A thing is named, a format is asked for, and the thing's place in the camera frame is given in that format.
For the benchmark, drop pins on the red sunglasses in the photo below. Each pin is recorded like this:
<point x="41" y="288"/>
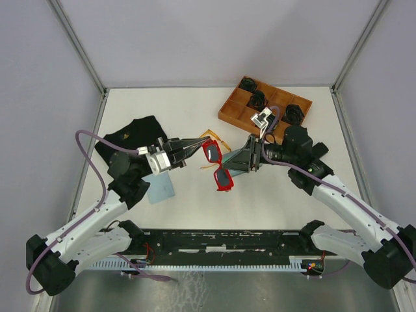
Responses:
<point x="221" y="175"/>

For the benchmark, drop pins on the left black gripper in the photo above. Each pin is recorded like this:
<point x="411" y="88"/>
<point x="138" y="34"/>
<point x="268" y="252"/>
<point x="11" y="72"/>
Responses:
<point x="177" y="158"/>

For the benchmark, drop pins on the rolled dark tie right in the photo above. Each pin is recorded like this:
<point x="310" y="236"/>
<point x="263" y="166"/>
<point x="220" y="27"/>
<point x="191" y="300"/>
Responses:
<point x="293" y="115"/>

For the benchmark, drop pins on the rolled dark tie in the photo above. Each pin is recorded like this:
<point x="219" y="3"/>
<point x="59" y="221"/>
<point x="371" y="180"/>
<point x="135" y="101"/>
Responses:
<point x="248" y="84"/>
<point x="293" y="115"/>
<point x="257" y="101"/>

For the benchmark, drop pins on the aluminium frame post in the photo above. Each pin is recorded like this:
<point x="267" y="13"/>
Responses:
<point x="75" y="42"/>
<point x="358" y="47"/>

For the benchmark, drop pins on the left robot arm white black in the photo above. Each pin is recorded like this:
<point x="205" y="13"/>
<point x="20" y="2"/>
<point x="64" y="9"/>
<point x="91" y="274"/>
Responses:
<point x="54" y="261"/>

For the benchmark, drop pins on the right aluminium frame post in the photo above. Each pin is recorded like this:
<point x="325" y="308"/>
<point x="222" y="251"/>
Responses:
<point x="358" y="47"/>

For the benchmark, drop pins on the black folded t-shirt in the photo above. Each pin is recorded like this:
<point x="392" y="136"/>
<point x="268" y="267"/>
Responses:
<point x="140" y="132"/>

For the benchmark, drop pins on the left aluminium frame post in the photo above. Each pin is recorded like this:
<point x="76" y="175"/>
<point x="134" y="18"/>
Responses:
<point x="75" y="42"/>

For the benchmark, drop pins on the grey-blue glasses case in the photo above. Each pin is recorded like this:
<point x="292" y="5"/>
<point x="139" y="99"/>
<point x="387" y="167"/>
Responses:
<point x="235" y="173"/>

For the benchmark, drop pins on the black glasses case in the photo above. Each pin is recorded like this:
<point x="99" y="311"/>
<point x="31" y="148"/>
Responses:
<point x="319" y="150"/>

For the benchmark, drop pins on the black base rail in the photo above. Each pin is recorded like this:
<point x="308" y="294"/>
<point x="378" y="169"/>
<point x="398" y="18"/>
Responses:
<point x="180" y="246"/>

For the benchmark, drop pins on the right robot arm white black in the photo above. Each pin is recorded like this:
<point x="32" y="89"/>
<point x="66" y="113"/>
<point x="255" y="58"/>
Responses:
<point x="384" y="249"/>

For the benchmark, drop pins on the rolled dark tie top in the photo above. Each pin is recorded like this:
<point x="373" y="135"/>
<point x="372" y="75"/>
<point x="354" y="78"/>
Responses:
<point x="248" y="84"/>

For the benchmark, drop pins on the orange wooden divider tray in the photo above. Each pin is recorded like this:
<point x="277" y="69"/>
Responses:
<point x="235" y="112"/>

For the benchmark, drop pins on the orange sunglasses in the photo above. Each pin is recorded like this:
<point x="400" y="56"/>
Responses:
<point x="213" y="135"/>

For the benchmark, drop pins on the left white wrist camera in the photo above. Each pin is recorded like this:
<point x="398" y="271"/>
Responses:
<point x="157" y="159"/>

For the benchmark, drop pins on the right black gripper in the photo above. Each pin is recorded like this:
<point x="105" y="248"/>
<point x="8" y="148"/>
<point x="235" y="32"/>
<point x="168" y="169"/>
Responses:
<point x="255" y="152"/>

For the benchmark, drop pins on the light blue cloth left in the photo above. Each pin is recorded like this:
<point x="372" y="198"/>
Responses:
<point x="160" y="189"/>

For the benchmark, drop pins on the white slotted cable duct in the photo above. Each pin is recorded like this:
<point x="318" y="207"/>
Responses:
<point x="287" y="264"/>

